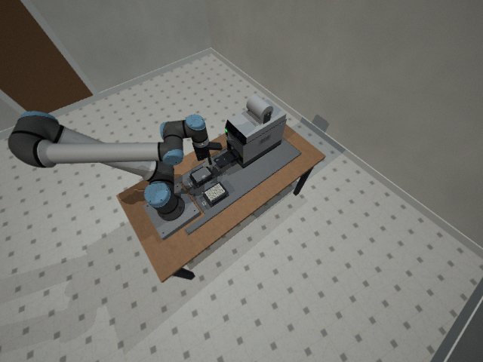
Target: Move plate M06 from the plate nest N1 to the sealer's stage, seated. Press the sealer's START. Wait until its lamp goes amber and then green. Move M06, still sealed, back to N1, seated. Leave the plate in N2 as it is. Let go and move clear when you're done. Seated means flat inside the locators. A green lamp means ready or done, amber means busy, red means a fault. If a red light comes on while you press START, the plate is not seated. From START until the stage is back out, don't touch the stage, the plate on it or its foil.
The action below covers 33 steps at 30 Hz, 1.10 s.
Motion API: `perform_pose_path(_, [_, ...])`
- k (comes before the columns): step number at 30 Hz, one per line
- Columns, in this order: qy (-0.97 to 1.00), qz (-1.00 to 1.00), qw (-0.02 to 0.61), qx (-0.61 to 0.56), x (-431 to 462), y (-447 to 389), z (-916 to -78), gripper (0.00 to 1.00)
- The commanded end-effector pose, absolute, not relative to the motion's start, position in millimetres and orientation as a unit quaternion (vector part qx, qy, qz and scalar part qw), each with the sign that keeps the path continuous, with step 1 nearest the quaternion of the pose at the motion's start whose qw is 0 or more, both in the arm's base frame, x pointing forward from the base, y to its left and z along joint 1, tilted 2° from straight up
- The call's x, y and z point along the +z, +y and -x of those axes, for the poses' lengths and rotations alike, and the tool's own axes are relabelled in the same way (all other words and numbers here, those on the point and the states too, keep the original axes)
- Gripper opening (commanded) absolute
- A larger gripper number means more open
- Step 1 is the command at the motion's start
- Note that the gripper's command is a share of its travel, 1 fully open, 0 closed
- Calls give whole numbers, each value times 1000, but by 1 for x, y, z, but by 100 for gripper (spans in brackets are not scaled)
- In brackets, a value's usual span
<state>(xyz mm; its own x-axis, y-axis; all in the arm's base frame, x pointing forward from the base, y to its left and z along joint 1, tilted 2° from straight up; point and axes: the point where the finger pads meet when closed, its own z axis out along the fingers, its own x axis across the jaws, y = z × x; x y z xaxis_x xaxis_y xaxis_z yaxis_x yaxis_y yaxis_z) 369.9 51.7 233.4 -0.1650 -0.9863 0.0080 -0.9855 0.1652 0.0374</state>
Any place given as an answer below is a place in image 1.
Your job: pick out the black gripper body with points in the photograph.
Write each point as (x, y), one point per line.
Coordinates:
(201, 153)

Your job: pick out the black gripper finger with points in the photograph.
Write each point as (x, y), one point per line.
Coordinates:
(208, 162)

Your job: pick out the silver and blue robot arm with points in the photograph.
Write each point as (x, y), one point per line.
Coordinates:
(155, 162)

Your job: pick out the grey cylinder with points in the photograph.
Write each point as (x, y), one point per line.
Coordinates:
(258, 106)

